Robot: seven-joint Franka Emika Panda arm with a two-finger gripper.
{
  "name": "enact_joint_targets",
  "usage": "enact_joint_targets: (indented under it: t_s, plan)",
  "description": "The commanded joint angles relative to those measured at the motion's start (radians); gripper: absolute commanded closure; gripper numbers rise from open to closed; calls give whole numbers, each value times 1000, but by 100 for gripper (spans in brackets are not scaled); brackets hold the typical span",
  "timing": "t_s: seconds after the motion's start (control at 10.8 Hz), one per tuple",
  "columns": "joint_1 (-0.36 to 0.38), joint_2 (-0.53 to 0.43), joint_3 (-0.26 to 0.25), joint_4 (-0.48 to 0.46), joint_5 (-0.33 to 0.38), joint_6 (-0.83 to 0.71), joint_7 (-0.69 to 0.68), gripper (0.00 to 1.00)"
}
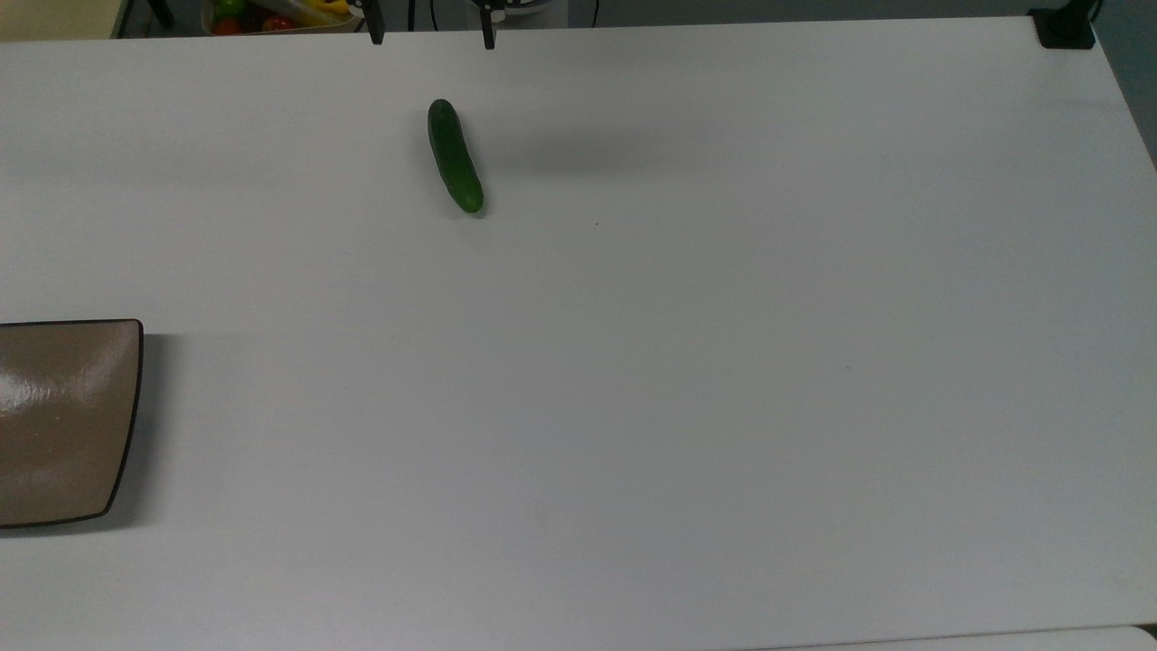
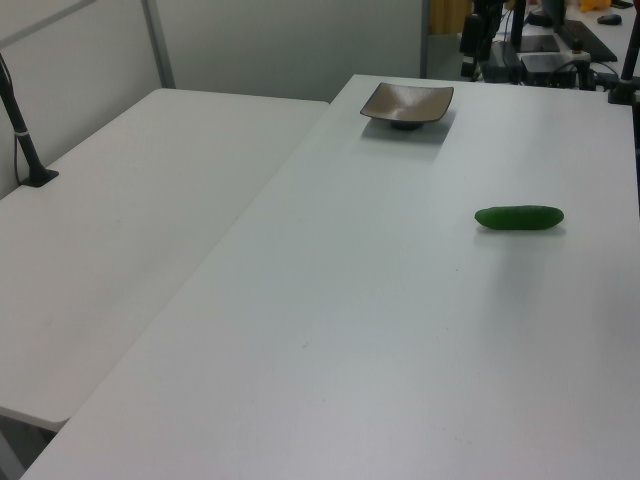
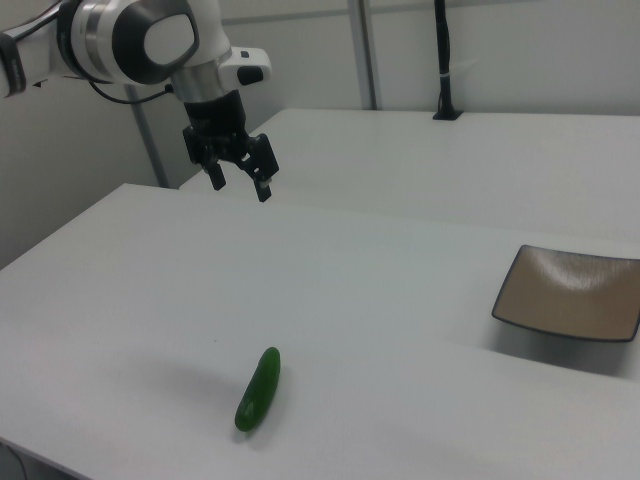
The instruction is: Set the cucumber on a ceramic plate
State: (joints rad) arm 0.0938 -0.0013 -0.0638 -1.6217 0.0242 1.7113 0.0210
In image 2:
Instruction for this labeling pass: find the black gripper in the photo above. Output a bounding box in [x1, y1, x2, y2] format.
[459, 0, 506, 79]

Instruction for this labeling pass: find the green cucumber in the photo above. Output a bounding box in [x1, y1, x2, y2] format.
[473, 204, 566, 232]

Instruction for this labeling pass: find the square brown ceramic plate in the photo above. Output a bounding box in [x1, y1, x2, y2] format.
[358, 82, 455, 132]

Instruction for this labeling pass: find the black vertical pole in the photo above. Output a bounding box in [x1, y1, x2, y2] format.
[509, 0, 527, 52]

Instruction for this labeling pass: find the black electronics box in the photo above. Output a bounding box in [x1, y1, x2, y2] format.
[518, 52, 577, 87]

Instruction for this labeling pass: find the black keyboard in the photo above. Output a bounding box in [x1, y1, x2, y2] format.
[555, 18, 619, 62]

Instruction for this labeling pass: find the black stand with clamp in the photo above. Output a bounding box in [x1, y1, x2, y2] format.
[606, 38, 640, 106]

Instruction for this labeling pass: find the white side table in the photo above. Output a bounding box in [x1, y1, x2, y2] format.
[0, 87, 331, 434]

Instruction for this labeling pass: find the grey partition frame post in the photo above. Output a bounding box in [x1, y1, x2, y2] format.
[140, 0, 177, 90]

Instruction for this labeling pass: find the black camera stand pole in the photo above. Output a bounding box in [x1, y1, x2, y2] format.
[0, 50, 60, 189]

